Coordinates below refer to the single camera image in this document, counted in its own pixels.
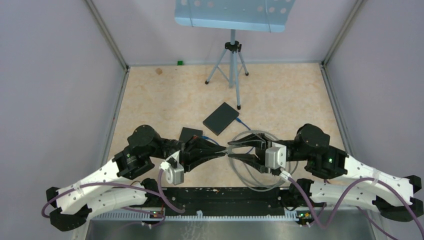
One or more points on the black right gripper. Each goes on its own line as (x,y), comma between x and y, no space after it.
(259,141)

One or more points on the black mat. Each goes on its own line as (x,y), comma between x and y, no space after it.
(187,133)

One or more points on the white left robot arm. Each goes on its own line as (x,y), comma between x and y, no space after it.
(114,185)

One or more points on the black network switch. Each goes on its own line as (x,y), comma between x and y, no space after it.
(221,118)

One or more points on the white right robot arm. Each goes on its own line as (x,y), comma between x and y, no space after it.
(319,173)

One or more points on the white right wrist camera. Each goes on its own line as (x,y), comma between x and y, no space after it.
(276,158)

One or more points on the light blue tripod stand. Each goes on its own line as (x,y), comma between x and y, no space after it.
(268,16)

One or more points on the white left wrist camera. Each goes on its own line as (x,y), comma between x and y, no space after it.
(174,171)

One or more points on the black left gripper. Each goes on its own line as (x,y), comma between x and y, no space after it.
(191,153)

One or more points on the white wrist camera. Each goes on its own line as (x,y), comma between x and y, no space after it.
(276,158)
(174,171)

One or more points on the small wooden cube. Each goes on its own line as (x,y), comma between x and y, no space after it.
(158,71)

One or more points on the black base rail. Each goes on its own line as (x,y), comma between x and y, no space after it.
(234,201)

